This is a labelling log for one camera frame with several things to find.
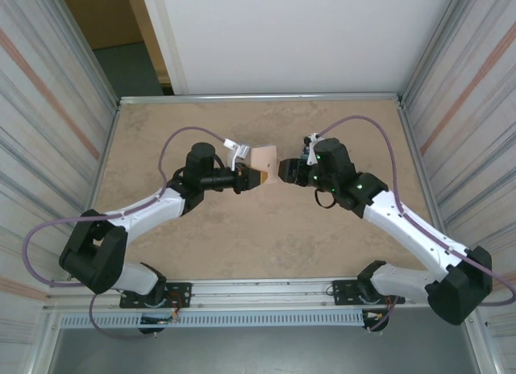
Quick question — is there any beige card holder wallet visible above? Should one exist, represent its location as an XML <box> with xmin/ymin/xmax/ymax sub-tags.
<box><xmin>248</xmin><ymin>143</ymin><xmax>280</xmax><ymax>186</ymax></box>

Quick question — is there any brown wooden door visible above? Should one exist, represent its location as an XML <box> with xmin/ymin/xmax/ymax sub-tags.
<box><xmin>58</xmin><ymin>0</ymin><xmax>144</xmax><ymax>51</ymax></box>

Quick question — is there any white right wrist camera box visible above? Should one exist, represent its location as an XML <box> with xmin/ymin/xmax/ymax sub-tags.
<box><xmin>302</xmin><ymin>132</ymin><xmax>322</xmax><ymax>166</ymax></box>

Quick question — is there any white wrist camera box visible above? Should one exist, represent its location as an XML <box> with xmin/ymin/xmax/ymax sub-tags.
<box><xmin>302</xmin><ymin>132</ymin><xmax>322</xmax><ymax>166</ymax></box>
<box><xmin>223</xmin><ymin>138</ymin><xmax>252</xmax><ymax>170</ymax></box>

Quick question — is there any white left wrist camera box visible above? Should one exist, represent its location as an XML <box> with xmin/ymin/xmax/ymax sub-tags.
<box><xmin>223</xmin><ymin>138</ymin><xmax>252</xmax><ymax>170</ymax></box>

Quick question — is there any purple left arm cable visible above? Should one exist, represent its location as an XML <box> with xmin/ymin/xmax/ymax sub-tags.
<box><xmin>22</xmin><ymin>126</ymin><xmax>227</xmax><ymax>342</ymax></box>

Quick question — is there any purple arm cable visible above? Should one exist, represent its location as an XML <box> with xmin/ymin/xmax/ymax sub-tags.
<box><xmin>317</xmin><ymin>114</ymin><xmax>516</xmax><ymax>334</ymax></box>
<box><xmin>22</xmin><ymin>126</ymin><xmax>227</xmax><ymax>342</ymax></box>

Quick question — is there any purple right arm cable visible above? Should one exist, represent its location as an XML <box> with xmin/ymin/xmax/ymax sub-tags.
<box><xmin>317</xmin><ymin>114</ymin><xmax>516</xmax><ymax>334</ymax></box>

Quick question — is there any aluminium table end rail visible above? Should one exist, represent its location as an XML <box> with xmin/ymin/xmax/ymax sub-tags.
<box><xmin>119</xmin><ymin>92</ymin><xmax>404</xmax><ymax>106</ymax></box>

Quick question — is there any aluminium table side rail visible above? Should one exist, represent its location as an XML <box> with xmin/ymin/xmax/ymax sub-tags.
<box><xmin>397</xmin><ymin>99</ymin><xmax>459</xmax><ymax>275</ymax></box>

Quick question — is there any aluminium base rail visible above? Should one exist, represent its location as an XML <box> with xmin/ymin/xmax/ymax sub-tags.
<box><xmin>47</xmin><ymin>275</ymin><xmax>483</xmax><ymax>310</ymax></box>

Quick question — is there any grey slotted cable duct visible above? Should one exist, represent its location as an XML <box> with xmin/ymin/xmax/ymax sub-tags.
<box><xmin>59</xmin><ymin>312</ymin><xmax>366</xmax><ymax>330</ymax></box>

